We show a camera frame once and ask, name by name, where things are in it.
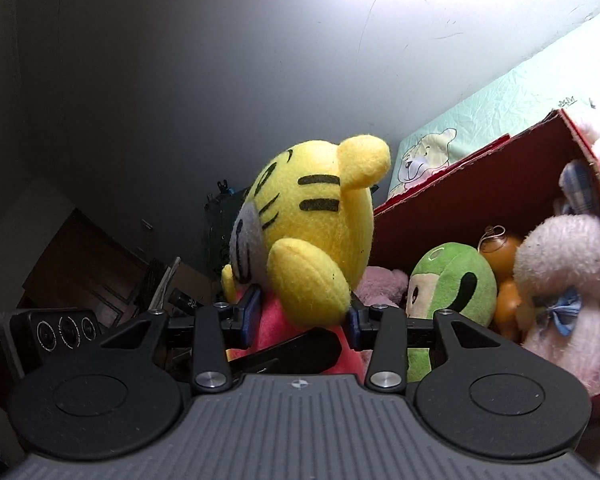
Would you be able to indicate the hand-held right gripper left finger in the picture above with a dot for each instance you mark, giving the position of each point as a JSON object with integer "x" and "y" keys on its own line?
{"x": 251, "y": 315}

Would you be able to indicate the brown wooden cabinet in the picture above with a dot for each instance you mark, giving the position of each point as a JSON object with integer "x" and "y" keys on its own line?
{"x": 80, "y": 260}

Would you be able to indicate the white rabbit plush toy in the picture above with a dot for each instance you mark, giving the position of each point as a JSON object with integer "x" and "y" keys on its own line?
{"x": 565, "y": 260}

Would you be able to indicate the orange gourd ornament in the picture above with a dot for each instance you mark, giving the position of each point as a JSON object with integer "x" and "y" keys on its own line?
{"x": 502, "y": 260}

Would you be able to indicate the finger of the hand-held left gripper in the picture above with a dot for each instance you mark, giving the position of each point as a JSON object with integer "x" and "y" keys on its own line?
{"x": 300, "y": 352}

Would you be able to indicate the red cardboard box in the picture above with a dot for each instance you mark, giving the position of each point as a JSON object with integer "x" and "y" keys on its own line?
{"x": 455, "y": 200}

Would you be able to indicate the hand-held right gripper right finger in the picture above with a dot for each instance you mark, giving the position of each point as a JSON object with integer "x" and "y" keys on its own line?
{"x": 355, "y": 325}

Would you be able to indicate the yellow tiger plush toy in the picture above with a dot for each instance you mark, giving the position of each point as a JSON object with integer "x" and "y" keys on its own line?
{"x": 310, "y": 220}

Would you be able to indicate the green bean plush toy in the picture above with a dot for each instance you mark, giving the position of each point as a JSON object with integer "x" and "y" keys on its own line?
{"x": 455, "y": 270}

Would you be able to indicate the mauve bear plush toy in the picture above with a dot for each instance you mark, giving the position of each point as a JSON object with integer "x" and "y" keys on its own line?
{"x": 380, "y": 285}

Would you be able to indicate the black container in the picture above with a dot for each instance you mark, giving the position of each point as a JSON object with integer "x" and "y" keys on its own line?
{"x": 182, "y": 300}

